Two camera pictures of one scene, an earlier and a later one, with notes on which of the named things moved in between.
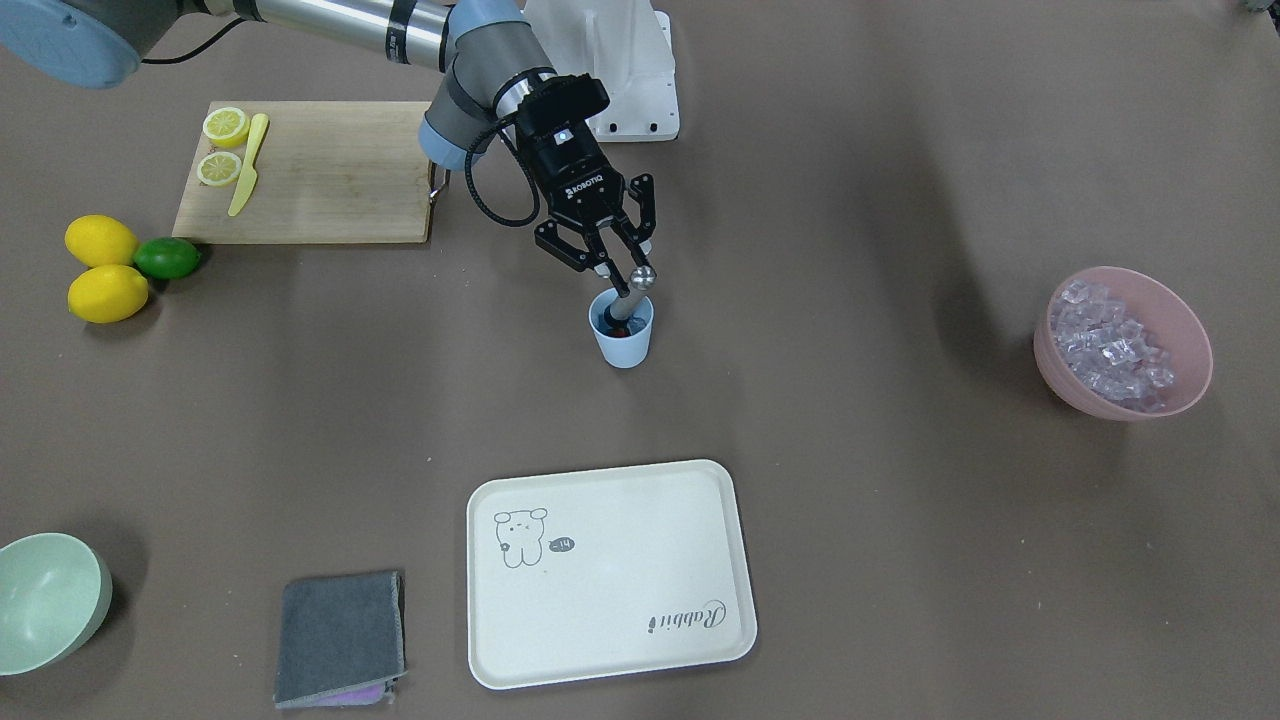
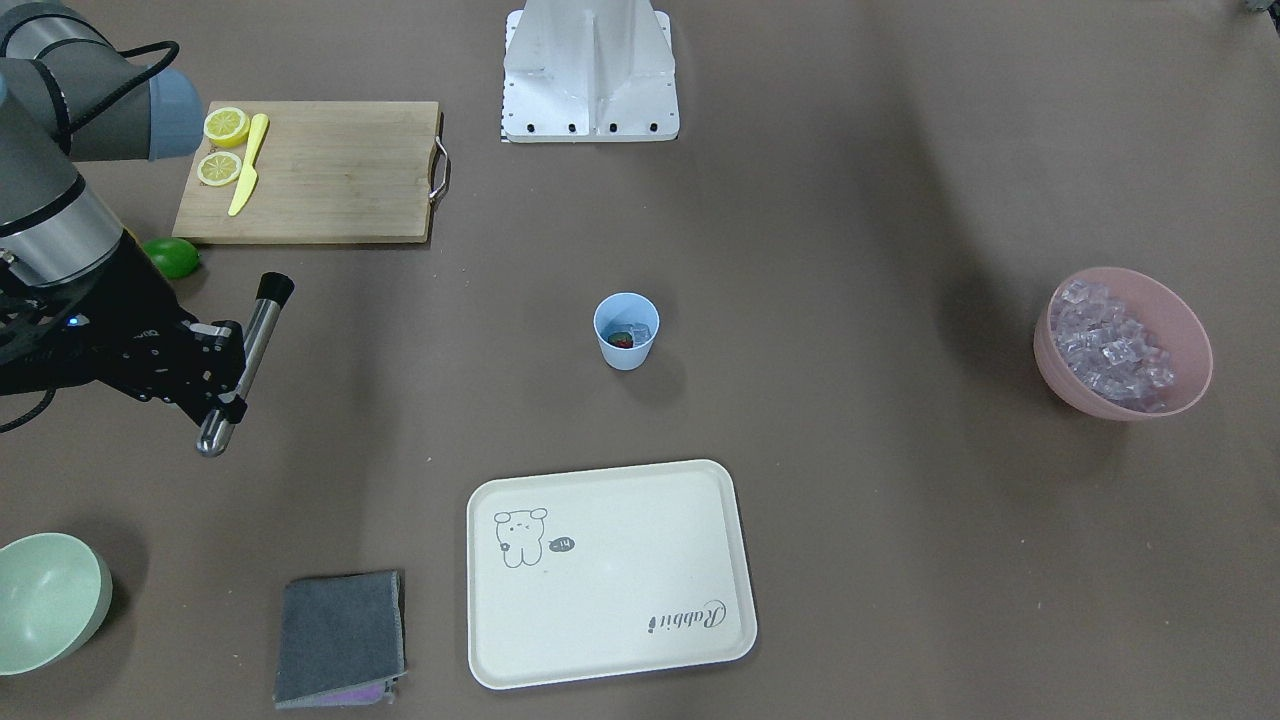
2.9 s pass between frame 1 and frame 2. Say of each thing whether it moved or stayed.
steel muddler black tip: moved
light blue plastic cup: stayed
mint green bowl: stayed
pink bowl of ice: stayed
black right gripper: moved
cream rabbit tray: stayed
